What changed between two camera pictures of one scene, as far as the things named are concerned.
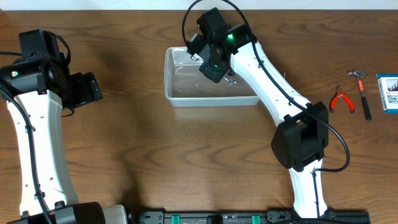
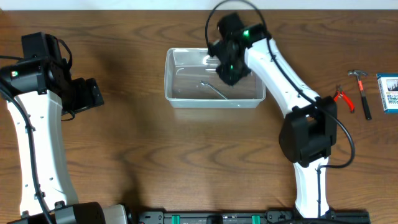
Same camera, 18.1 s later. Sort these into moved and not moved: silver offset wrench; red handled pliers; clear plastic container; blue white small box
Moved: silver offset wrench
Not moved: red handled pliers; blue white small box; clear plastic container
